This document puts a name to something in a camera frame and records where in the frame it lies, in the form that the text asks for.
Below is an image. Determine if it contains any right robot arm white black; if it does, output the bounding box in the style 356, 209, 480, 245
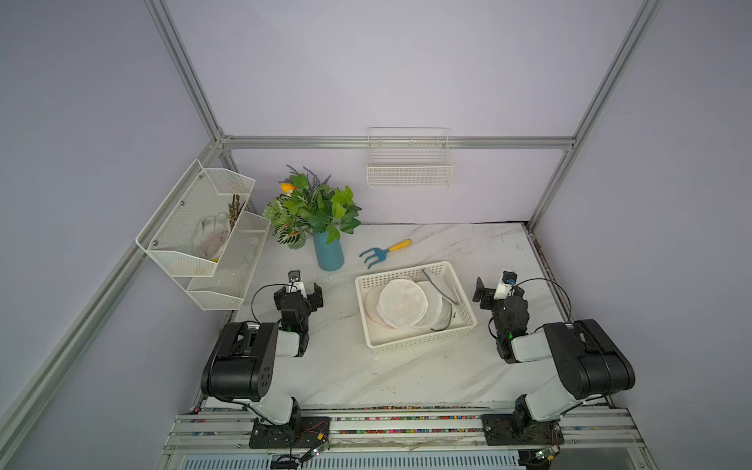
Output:
473, 271, 636, 430

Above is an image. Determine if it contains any white mesh wall shelf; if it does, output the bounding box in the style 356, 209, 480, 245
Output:
135, 160, 270, 311

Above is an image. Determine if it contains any clear glove in shelf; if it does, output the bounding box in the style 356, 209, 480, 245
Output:
192, 213, 231, 262

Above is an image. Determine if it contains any blue yellow garden fork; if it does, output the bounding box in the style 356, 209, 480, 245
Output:
360, 239, 412, 269

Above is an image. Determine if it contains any pink trimmed laundry bag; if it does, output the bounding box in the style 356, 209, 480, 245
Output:
364, 285, 388, 328

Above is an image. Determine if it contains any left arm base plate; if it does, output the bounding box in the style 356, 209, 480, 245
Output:
249, 416, 331, 450

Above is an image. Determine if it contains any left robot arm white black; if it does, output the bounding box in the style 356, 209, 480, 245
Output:
201, 281, 324, 426

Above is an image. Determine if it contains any aluminium frame rail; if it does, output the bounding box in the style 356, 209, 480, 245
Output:
223, 136, 576, 150

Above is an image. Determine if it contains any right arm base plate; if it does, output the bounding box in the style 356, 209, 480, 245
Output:
481, 414, 564, 447

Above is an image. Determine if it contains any teal vase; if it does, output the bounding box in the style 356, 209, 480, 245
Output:
313, 232, 345, 272

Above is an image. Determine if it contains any artificial green plant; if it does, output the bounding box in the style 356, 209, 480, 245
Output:
262, 164, 362, 250

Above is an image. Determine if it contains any white wire wall basket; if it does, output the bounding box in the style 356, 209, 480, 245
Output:
366, 127, 454, 189

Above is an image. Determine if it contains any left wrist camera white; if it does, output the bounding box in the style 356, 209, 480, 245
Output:
287, 270, 307, 297

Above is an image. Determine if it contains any white plastic basket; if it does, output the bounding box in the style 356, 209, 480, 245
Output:
354, 262, 478, 353

